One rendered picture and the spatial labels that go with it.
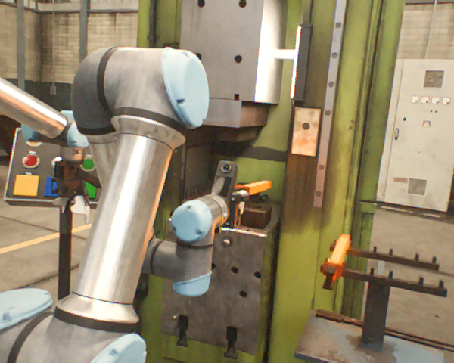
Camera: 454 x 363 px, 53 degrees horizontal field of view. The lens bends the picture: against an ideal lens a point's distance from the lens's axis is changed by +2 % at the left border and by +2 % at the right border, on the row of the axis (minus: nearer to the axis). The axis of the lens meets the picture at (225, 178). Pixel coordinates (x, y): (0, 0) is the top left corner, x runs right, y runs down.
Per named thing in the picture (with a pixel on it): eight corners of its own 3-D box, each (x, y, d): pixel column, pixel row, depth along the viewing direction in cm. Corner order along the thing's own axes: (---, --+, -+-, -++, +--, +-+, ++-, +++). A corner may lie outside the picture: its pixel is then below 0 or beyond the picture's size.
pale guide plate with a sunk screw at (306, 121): (315, 156, 166) (320, 109, 163) (290, 153, 168) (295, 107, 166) (315, 156, 168) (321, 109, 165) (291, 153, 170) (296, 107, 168)
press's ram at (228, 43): (279, 103, 155) (292, -23, 149) (176, 95, 166) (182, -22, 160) (299, 105, 195) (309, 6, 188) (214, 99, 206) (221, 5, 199)
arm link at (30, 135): (41, 118, 128) (75, 119, 137) (18, 114, 134) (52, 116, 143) (41, 146, 129) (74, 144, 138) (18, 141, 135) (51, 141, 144)
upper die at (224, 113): (239, 128, 161) (241, 100, 159) (187, 122, 167) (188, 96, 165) (265, 125, 200) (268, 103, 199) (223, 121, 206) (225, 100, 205)
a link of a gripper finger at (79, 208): (73, 226, 143) (64, 199, 145) (89, 223, 147) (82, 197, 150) (76, 222, 141) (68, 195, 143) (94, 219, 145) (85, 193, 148)
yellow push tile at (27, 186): (36, 195, 162) (39, 175, 164) (12, 194, 160) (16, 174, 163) (37, 197, 163) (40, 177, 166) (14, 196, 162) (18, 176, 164)
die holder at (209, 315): (255, 355, 164) (266, 234, 157) (160, 331, 175) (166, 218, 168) (284, 296, 217) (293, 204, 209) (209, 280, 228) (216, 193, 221)
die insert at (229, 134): (236, 141, 172) (237, 125, 171) (217, 140, 174) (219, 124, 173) (255, 138, 200) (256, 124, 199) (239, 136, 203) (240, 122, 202)
